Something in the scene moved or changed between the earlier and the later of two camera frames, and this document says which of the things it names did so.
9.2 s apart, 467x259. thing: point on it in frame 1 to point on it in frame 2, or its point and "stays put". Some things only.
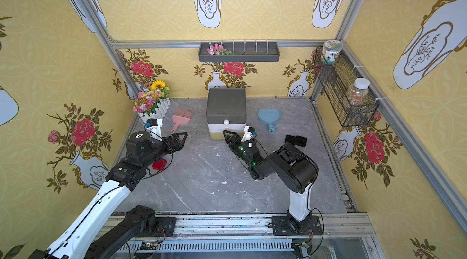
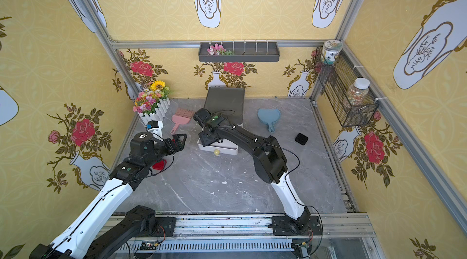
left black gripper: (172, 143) stays put
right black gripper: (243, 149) to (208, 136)
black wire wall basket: (337, 82) stays put
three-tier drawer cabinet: (225, 110) stays put
